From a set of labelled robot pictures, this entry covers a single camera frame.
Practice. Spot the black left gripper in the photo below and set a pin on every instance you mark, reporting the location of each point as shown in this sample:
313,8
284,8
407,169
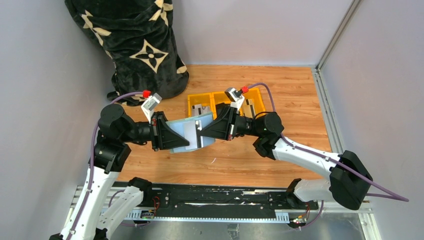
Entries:
155,133

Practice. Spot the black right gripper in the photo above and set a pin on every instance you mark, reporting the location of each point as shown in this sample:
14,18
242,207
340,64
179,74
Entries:
232,124

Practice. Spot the grey card with magnetic stripe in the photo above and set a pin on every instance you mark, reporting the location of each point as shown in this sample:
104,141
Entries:
191,132

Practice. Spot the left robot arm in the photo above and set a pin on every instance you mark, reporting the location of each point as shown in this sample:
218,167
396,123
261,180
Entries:
109,152

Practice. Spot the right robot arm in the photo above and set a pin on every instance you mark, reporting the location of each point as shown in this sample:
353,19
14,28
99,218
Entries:
345,179

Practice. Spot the yellow bin with black card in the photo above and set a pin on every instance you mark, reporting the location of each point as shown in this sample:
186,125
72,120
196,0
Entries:
218,97

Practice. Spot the white cards in bin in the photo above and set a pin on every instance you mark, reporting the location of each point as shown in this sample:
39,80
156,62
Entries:
199,109

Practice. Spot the yellow bin with white cards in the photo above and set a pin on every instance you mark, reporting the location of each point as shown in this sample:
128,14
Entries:
201,103

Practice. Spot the beige card in bin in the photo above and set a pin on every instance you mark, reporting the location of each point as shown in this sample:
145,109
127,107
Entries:
248,108

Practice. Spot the black floral blanket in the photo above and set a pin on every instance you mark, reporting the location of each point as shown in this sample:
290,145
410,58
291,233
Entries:
138,36

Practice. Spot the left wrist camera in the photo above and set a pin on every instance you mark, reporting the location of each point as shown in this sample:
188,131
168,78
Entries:
148,106

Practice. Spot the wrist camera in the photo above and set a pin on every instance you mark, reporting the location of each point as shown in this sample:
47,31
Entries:
236,97
148,106

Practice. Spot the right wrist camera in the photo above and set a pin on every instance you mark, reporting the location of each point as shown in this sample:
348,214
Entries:
236,97

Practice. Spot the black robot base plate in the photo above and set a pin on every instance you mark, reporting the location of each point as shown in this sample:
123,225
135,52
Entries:
213,202

